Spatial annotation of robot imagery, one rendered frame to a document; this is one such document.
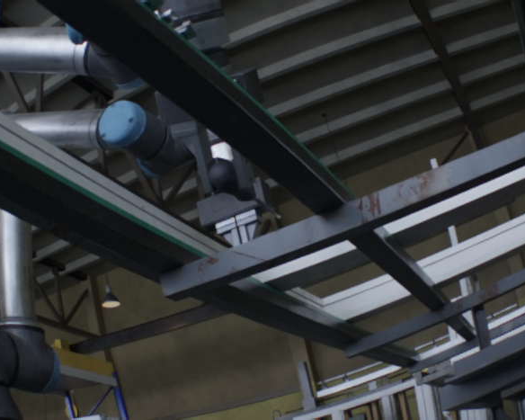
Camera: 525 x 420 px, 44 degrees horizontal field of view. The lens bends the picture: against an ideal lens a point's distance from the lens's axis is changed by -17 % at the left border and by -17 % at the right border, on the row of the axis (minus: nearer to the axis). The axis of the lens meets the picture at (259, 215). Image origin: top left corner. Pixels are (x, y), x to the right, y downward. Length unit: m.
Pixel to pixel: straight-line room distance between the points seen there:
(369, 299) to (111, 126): 0.66
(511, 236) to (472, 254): 0.11
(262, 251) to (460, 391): 0.33
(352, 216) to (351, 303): 0.75
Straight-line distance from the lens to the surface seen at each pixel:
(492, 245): 1.59
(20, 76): 12.99
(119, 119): 1.41
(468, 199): 1.16
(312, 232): 0.91
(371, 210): 0.89
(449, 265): 1.59
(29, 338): 1.70
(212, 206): 1.41
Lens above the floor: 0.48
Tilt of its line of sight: 23 degrees up
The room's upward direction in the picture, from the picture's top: 13 degrees counter-clockwise
